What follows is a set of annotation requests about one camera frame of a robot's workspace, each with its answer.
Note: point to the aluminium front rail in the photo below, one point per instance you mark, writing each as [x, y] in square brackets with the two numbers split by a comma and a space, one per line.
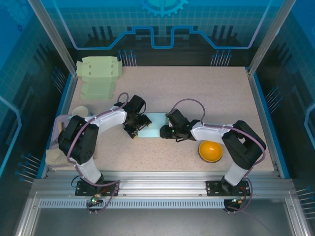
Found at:
[160, 183]

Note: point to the small connector with green light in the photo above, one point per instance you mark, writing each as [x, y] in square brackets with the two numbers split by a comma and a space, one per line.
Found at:
[94, 200]
[236, 200]

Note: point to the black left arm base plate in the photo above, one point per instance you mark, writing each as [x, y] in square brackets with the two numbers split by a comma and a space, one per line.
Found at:
[83, 189]

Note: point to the pale blue mug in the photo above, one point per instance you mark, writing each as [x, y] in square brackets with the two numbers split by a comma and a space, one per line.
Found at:
[80, 111]

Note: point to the light green paper box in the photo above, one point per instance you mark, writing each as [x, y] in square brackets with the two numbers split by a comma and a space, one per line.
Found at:
[98, 73]

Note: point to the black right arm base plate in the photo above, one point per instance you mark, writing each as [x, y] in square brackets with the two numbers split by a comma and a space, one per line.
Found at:
[214, 188]

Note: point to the orange dome bowl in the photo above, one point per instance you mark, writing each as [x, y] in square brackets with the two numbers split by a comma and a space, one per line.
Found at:
[211, 152]

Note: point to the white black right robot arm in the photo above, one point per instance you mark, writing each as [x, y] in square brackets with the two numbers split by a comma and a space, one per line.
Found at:
[235, 173]

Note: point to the aluminium frame post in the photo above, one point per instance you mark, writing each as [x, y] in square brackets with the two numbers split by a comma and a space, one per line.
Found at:
[269, 37]
[53, 37]

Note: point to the light blue paper box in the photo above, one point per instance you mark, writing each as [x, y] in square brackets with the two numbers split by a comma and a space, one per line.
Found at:
[153, 127]

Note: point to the beige cloth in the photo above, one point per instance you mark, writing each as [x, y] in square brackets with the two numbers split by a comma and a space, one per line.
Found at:
[55, 158]

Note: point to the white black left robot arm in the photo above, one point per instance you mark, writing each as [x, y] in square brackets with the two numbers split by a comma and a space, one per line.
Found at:
[89, 170]

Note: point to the aluminium table side rail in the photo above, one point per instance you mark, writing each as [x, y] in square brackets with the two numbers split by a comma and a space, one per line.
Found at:
[72, 86]
[263, 123]

